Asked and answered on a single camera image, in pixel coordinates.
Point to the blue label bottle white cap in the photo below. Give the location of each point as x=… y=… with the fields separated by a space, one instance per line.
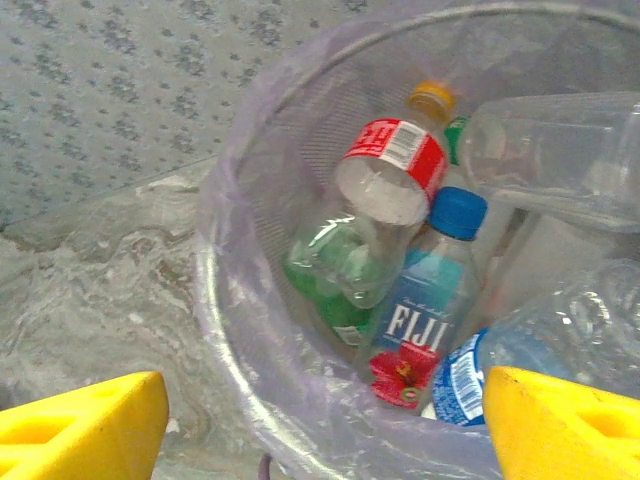
x=462 y=380

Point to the Fiji bottle blue cap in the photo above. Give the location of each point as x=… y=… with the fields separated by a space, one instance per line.
x=425 y=300

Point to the green bottle yellow cap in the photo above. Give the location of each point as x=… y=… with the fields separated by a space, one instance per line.
x=325 y=295

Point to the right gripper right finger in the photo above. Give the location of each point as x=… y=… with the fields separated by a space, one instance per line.
x=550 y=440

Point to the clear bottle red label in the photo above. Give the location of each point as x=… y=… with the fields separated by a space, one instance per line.
x=400 y=145

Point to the mesh bin with purple bag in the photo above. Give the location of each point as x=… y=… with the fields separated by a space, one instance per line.
x=260 y=150

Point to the clear bottle white cap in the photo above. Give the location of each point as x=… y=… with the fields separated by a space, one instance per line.
x=550 y=160

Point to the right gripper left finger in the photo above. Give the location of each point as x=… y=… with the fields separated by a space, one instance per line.
x=75 y=440

